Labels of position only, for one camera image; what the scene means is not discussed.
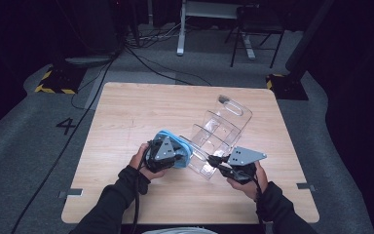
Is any black stand with striped base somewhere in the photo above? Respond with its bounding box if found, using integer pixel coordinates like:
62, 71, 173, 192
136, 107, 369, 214
265, 0, 337, 101

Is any white metal desk frame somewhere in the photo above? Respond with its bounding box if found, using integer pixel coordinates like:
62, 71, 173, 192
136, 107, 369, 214
175, 0, 261, 61

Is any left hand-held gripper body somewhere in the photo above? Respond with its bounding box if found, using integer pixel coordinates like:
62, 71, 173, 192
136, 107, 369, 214
145, 136, 185, 174

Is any person's right hand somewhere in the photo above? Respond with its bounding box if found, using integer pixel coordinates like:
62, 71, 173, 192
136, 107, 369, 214
225, 160, 270, 201

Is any grey flat floor plate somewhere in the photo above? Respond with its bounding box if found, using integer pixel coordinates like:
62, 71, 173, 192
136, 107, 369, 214
64, 55, 113, 68

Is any blue knitted cloth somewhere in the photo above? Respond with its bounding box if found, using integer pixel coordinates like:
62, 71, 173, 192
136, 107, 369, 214
152, 129, 195, 170

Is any left hand-held gripper black cable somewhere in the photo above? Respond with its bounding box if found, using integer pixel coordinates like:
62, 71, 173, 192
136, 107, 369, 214
131, 140, 154, 234

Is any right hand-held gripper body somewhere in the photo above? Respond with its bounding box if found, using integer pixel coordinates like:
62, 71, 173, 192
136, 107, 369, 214
218, 145, 269, 186

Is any person's white garment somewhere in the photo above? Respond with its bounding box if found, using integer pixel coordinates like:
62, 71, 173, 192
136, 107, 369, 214
141, 226, 219, 234

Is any grey tape strip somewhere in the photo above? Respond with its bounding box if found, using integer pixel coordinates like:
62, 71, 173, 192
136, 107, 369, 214
57, 187, 84, 199
296, 182, 317, 192

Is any thin black floor cable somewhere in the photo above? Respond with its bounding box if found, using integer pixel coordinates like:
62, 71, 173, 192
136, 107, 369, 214
122, 44, 212, 88

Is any black metal chair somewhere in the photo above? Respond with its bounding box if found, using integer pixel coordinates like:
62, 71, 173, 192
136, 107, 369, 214
224, 4, 287, 69

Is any long black floor cable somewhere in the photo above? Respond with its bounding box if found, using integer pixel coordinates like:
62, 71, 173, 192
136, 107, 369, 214
10, 48, 125, 234

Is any clear acrylic divided organizer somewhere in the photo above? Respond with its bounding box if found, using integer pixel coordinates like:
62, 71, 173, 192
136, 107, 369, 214
178, 94, 254, 181

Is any right hand-held gripper black cable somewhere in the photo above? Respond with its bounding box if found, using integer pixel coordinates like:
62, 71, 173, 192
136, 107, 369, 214
252, 175, 269, 234

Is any bundle of floor cables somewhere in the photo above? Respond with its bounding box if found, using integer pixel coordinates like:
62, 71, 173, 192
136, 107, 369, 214
124, 21, 190, 51

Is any black yellow-striped floor base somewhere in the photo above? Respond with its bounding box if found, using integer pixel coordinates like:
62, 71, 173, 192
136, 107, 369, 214
34, 65, 88, 96

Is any hand-held gripper black cable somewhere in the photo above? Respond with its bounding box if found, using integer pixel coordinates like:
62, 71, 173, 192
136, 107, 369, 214
131, 140, 154, 234
252, 175, 269, 234

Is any person's left hand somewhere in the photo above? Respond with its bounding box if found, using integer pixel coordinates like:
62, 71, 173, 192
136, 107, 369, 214
128, 142, 168, 181

